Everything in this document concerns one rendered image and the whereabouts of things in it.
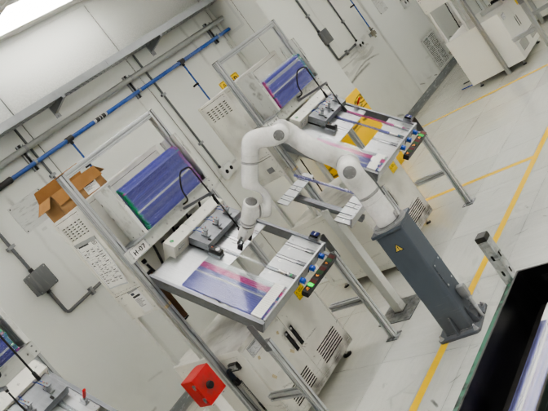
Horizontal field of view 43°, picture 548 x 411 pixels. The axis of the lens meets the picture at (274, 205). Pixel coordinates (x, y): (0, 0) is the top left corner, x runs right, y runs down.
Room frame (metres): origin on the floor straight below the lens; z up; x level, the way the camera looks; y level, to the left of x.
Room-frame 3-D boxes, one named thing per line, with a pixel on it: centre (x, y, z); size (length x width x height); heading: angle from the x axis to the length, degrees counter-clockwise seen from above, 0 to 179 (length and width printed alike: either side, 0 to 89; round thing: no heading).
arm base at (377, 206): (3.42, -0.42, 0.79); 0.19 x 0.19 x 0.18
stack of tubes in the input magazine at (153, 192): (3.95, 0.46, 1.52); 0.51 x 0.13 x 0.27; 134
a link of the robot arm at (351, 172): (3.39, -0.41, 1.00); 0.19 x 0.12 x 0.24; 167
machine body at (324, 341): (4.00, 0.59, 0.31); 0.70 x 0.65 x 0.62; 134
